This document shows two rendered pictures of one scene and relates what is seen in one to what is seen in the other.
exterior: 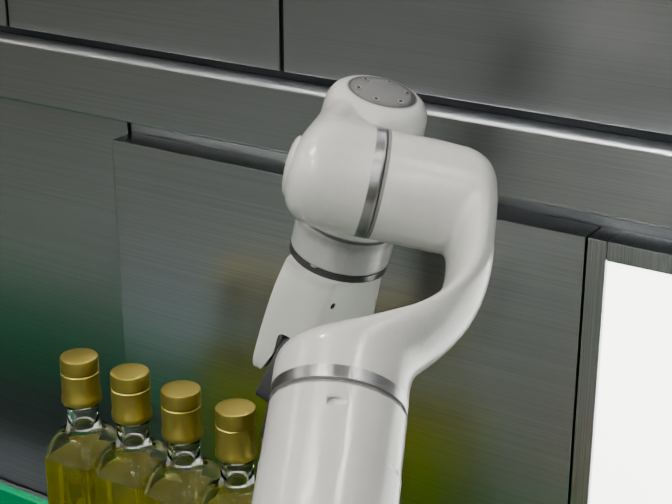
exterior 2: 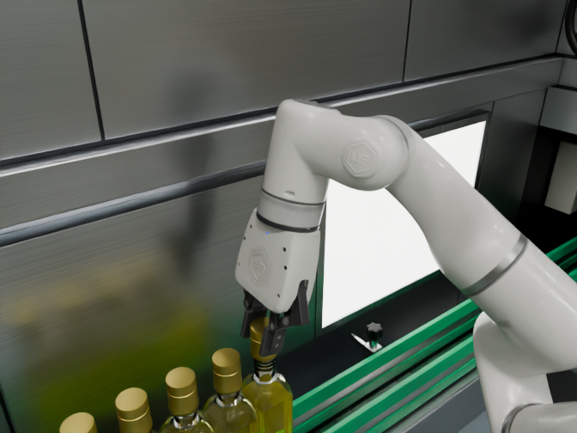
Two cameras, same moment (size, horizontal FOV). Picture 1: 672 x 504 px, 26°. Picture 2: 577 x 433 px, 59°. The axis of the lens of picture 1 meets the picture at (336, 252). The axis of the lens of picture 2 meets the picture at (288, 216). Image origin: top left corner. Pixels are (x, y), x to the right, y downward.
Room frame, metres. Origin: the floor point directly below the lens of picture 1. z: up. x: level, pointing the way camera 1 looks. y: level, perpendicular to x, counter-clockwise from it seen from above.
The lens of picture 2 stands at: (0.82, 0.49, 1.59)
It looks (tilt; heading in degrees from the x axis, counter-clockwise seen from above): 27 degrees down; 291
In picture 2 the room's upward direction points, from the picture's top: straight up
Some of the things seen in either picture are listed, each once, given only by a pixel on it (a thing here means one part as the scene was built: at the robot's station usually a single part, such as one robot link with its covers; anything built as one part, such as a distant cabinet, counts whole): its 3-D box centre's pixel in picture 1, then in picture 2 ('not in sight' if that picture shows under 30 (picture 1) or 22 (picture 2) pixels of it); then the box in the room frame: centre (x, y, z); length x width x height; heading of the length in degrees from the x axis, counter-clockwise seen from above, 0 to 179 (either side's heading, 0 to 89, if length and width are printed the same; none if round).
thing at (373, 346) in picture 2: not in sight; (363, 350); (0.95, -0.23, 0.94); 0.07 x 0.04 x 0.13; 148
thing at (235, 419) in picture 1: (235, 430); (227, 370); (1.06, 0.08, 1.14); 0.04 x 0.04 x 0.04
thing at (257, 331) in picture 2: not in sight; (264, 338); (1.03, 0.03, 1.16); 0.04 x 0.04 x 0.04
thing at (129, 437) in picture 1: (132, 416); not in sight; (1.12, 0.18, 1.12); 0.03 x 0.03 x 0.05
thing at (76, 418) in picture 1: (81, 400); not in sight; (1.15, 0.23, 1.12); 0.03 x 0.03 x 0.05
